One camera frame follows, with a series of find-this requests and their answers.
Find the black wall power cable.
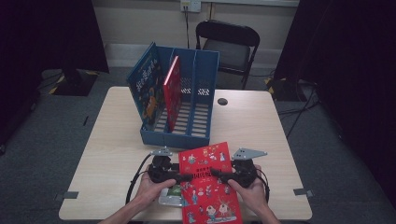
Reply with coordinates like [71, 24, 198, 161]
[184, 6, 191, 49]

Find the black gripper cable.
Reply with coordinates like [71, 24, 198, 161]
[256, 167, 271, 203]
[124, 152, 153, 206]

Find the red illustrated picture book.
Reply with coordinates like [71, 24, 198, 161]
[177, 141, 244, 224]
[163, 55, 184, 133]

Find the black floor cable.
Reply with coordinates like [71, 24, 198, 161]
[276, 90, 321, 141]

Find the person's left hand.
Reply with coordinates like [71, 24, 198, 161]
[134, 173, 177, 213]

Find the blue illustrated picture book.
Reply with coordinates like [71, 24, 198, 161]
[125, 41, 167, 132]

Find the person's right hand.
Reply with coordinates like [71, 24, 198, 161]
[226, 164, 269, 216]

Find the white green-leaf board book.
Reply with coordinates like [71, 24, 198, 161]
[158, 183, 185, 208]

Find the black stand base yellow tape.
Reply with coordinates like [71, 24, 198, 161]
[264, 76, 302, 102]
[48, 68, 99, 97]

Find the blue plastic file rack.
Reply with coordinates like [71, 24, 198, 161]
[139, 42, 220, 150]

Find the grey tape strip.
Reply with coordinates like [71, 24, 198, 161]
[54, 190, 79, 202]
[292, 188, 315, 199]

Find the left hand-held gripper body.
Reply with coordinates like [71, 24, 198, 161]
[147, 147, 176, 184]

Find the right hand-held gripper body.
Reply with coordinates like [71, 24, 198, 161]
[230, 147, 269, 189]

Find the white wall socket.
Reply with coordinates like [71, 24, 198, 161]
[180, 0, 203, 13]

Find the black folding chair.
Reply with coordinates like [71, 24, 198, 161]
[195, 19, 261, 91]

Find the black curtain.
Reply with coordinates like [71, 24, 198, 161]
[274, 0, 396, 206]
[0, 0, 110, 147]

